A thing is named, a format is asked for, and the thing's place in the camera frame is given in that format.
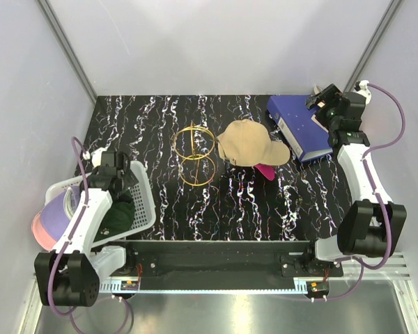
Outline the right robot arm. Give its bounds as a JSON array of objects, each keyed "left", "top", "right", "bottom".
[{"left": 302, "top": 80, "right": 407, "bottom": 276}]

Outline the stack of books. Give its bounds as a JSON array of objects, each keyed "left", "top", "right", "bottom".
[{"left": 312, "top": 86, "right": 324, "bottom": 96}]

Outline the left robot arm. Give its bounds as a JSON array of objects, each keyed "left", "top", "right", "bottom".
[{"left": 34, "top": 151, "right": 138, "bottom": 316}]

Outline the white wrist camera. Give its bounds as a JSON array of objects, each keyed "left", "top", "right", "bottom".
[
  {"left": 82, "top": 148, "right": 107, "bottom": 168},
  {"left": 353, "top": 80, "right": 372, "bottom": 105}
]

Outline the beige baseball cap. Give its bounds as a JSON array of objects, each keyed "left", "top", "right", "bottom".
[{"left": 217, "top": 119, "right": 291, "bottom": 167}]

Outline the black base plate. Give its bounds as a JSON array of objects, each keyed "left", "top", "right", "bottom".
[{"left": 116, "top": 240, "right": 343, "bottom": 293}]

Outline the dark green cap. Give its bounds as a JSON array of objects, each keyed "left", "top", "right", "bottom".
[{"left": 94, "top": 191, "right": 136, "bottom": 242}]

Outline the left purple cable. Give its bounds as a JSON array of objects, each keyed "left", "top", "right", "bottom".
[{"left": 47, "top": 136, "right": 91, "bottom": 316}]

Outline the magenta mesh cap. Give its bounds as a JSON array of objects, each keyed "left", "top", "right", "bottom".
[{"left": 254, "top": 164, "right": 275, "bottom": 181}]

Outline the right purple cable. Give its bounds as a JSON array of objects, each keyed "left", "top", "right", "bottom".
[{"left": 358, "top": 83, "right": 405, "bottom": 271}]

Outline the purple cap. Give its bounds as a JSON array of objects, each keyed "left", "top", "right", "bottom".
[{"left": 42, "top": 186, "right": 81, "bottom": 237}]

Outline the pink cap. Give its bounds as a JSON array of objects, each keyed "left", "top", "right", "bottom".
[{"left": 31, "top": 212, "right": 61, "bottom": 251}]

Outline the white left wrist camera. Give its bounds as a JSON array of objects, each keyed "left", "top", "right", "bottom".
[{"left": 82, "top": 148, "right": 107, "bottom": 168}]

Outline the blue binder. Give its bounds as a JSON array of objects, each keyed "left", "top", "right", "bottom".
[{"left": 267, "top": 95, "right": 332, "bottom": 163}]

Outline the gold wire hat stand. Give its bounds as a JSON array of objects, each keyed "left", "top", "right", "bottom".
[{"left": 171, "top": 122, "right": 217, "bottom": 187}]

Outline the black wire hat stand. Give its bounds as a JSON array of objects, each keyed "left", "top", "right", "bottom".
[{"left": 222, "top": 163, "right": 259, "bottom": 183}]

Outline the white plastic basket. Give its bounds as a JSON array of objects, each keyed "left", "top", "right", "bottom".
[{"left": 45, "top": 161, "right": 156, "bottom": 248}]

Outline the purple cable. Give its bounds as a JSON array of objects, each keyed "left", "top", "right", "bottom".
[
  {"left": 358, "top": 83, "right": 405, "bottom": 271},
  {"left": 47, "top": 136, "right": 91, "bottom": 316}
]

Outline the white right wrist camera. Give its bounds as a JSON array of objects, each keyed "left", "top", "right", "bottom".
[{"left": 353, "top": 80, "right": 372, "bottom": 105}]

